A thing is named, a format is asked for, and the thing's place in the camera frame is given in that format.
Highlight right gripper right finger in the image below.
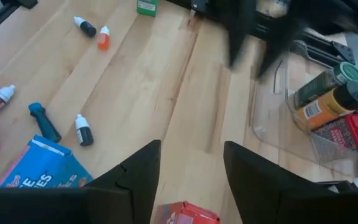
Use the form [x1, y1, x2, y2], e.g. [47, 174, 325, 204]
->
[223, 140, 358, 224]

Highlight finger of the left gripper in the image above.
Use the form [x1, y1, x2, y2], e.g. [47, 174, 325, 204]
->
[224, 0, 257, 72]
[254, 17, 302, 81]

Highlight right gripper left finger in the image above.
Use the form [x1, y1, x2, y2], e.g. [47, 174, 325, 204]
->
[0, 139, 162, 224]

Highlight green lid spice jar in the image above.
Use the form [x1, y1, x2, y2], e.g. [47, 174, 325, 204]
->
[293, 61, 358, 110]

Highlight blue Rice Krispies box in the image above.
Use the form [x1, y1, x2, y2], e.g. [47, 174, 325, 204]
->
[0, 134, 94, 189]

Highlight orange spice jar black lid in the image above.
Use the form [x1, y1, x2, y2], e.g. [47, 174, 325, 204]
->
[296, 80, 358, 132]

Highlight red lid spice tin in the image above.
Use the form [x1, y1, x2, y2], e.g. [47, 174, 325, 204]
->
[311, 113, 358, 156]

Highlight black dropper bottle white cap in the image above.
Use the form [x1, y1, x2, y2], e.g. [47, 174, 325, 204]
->
[74, 113, 94, 147]
[73, 16, 98, 39]

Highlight clear plastic bin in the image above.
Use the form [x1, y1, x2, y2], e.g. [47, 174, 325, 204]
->
[251, 39, 358, 177]

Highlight small red cereal box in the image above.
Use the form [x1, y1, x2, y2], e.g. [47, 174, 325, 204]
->
[155, 200, 221, 224]

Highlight green cereal box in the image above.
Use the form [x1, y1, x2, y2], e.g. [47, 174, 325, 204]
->
[136, 0, 159, 17]

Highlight blue icing tube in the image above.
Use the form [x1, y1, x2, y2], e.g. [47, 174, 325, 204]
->
[27, 102, 63, 144]

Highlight orange dropper bottle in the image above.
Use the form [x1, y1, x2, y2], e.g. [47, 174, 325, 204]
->
[97, 25, 111, 52]

